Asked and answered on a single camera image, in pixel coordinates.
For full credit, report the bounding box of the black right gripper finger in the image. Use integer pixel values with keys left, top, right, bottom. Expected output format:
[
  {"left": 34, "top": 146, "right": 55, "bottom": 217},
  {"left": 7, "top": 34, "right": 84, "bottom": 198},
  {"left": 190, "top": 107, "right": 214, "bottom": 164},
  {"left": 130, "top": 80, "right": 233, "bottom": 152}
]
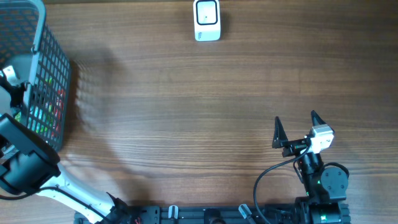
[
  {"left": 273, "top": 116, "right": 288, "bottom": 143},
  {"left": 311, "top": 110, "right": 326, "bottom": 126}
]

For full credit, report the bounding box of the green snack bag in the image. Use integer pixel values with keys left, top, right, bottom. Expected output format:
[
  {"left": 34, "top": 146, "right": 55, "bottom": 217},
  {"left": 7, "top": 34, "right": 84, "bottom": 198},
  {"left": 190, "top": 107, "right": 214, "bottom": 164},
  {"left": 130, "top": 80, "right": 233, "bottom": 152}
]
[{"left": 14, "top": 78, "right": 61, "bottom": 139}]

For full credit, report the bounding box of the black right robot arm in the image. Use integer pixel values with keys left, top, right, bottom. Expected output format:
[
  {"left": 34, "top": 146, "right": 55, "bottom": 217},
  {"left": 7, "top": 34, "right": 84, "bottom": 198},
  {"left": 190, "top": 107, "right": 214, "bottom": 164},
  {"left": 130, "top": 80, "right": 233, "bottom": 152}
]
[{"left": 272, "top": 111, "right": 351, "bottom": 223}]

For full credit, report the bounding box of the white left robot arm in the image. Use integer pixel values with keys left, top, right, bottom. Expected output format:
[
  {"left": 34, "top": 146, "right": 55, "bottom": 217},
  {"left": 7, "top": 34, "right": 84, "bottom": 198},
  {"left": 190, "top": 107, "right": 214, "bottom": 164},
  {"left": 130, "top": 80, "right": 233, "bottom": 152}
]
[{"left": 1, "top": 60, "right": 124, "bottom": 223}]

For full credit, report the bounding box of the white barcode scanner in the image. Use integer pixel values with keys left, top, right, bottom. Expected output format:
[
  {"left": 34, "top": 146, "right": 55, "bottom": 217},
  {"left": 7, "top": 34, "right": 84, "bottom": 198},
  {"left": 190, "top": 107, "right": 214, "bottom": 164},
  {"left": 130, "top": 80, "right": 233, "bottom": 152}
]
[{"left": 193, "top": 0, "right": 221, "bottom": 42}]

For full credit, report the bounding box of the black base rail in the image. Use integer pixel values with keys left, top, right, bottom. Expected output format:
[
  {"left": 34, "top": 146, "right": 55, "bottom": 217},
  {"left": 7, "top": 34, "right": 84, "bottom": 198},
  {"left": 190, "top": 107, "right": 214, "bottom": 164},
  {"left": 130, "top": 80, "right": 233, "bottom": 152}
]
[{"left": 74, "top": 203, "right": 352, "bottom": 224}]

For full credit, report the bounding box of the red tissue pack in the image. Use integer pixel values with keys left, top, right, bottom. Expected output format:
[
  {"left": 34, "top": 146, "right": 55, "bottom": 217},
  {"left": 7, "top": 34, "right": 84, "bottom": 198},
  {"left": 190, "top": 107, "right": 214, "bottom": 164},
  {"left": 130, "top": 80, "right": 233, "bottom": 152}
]
[{"left": 54, "top": 89, "right": 65, "bottom": 132}]

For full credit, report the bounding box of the dark grey plastic basket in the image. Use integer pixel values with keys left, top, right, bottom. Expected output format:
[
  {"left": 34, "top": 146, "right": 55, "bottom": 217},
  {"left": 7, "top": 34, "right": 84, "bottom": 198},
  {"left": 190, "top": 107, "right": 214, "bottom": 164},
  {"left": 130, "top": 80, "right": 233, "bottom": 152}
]
[{"left": 1, "top": 1, "right": 72, "bottom": 151}]

